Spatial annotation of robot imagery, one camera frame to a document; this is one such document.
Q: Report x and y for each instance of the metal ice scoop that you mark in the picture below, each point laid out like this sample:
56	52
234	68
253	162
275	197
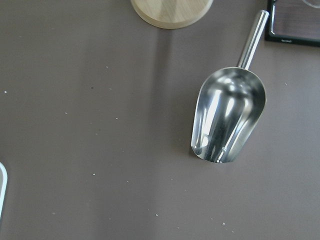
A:
229	104

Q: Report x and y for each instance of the wooden mug tree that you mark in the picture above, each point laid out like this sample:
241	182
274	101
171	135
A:
171	14

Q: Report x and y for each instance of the cream rectangular tray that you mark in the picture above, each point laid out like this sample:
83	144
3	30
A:
3	185

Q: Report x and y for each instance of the wire glass rack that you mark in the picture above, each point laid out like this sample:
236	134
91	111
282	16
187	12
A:
293	22

